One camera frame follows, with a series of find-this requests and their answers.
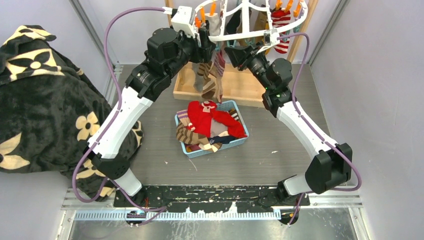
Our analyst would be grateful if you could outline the red white striped sock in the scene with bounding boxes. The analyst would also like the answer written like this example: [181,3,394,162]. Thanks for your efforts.
[270,9,293,55]

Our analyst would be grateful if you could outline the beige maroon-toe sock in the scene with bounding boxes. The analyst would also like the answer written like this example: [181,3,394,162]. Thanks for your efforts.
[210,50,226,103]

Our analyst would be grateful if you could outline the purple striped beige sock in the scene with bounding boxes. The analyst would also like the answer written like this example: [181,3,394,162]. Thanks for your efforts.
[176,109,191,126]

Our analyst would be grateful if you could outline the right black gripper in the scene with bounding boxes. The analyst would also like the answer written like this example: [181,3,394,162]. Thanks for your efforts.
[224,41,273,92]

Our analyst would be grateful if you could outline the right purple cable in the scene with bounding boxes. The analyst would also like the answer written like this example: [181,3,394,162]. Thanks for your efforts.
[277,32,363,227]

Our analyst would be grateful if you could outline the black floral blanket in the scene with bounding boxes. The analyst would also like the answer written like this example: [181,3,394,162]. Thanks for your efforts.
[0,25,145,202]

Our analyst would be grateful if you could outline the red sock in basket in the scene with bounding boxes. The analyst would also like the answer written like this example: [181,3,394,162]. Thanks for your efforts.
[187,101,247,138]

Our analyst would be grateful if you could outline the grey sock in basket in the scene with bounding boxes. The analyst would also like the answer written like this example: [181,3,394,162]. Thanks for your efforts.
[210,119,230,138]

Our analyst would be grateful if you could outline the grey white hanging sock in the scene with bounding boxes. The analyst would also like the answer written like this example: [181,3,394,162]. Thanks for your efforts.
[192,63,203,93]

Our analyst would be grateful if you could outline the light blue plastic basket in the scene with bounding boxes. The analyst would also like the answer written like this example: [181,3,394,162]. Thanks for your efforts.
[175,100,249,158]

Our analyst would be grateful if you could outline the black hanging sock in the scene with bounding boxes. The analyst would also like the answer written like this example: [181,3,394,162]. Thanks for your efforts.
[225,10,242,35]

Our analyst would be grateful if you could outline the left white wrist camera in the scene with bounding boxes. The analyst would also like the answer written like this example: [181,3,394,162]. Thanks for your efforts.
[171,6,196,38]

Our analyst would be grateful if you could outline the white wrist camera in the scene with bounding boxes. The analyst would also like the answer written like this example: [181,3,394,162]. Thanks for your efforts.
[257,28,280,54]
[171,6,196,38]

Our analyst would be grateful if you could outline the wooden hanger stand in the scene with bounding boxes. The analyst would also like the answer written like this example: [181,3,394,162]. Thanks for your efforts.
[173,0,319,108]

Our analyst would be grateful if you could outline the brown beige striped sock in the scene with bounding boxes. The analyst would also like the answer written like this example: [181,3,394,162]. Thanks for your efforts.
[176,122,223,152]

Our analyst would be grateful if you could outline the white oval clip hanger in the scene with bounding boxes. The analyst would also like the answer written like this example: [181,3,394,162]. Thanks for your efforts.
[194,0,309,43]

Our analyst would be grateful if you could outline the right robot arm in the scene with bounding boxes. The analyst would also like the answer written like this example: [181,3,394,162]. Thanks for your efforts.
[224,46,353,206]

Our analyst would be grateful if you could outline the brown striped hanging sock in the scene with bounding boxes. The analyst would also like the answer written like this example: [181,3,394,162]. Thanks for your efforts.
[197,62,217,100]

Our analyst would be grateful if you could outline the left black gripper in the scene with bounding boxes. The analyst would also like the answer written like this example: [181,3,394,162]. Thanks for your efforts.
[165,27,216,81]

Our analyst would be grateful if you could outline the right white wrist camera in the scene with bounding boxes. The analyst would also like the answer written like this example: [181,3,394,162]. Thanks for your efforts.
[257,28,280,54]

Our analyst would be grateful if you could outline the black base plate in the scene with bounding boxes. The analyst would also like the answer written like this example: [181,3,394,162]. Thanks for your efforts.
[131,185,299,214]

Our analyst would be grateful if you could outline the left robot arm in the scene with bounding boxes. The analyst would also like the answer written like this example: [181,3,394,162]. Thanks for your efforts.
[87,27,216,207]

